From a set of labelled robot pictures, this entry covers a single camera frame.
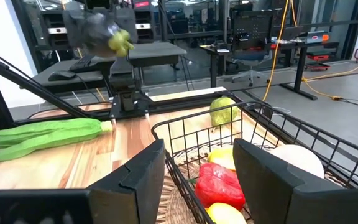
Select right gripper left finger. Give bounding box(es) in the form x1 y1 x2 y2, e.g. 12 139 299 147
86 138 167 224

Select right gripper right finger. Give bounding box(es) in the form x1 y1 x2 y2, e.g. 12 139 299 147
232 138 354 224

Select pink peach small stem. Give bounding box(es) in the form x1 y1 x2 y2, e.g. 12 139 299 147
268 144 326 180

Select yellow lemon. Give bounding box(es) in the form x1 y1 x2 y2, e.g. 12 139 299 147
206 202 248 224

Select red bell pepper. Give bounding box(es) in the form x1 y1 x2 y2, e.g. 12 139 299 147
195 162 246 212

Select yellow mango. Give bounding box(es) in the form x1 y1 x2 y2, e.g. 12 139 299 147
207 146 237 172

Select green pear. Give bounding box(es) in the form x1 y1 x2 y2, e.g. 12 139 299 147
209 96 240 128

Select green leek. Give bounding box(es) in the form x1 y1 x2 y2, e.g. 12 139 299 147
0 118 114 164

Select black drawer cabinet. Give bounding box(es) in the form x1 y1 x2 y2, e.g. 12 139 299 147
133 0 155 44
39 9 71 51

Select black keyboard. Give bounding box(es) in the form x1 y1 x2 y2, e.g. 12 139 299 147
68 55 99 73

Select round woven placemat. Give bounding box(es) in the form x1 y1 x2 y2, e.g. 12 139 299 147
155 141 348 224

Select black computer mouse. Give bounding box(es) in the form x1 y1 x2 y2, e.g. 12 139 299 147
47 70 77 82

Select blue office chair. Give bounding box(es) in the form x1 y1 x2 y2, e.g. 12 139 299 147
231 49 273 88

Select small black desk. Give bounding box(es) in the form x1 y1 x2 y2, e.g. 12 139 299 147
198 44 233 88

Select laptop with red sticker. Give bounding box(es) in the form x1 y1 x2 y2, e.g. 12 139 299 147
304 30 331 45

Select black pegboard panel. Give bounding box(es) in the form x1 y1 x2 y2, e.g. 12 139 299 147
231 10 275 52

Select black wire basket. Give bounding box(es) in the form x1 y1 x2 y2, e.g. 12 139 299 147
150 100 358 224

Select yellow power cable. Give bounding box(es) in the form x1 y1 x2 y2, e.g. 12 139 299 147
262 0 291 101
290 0 358 101

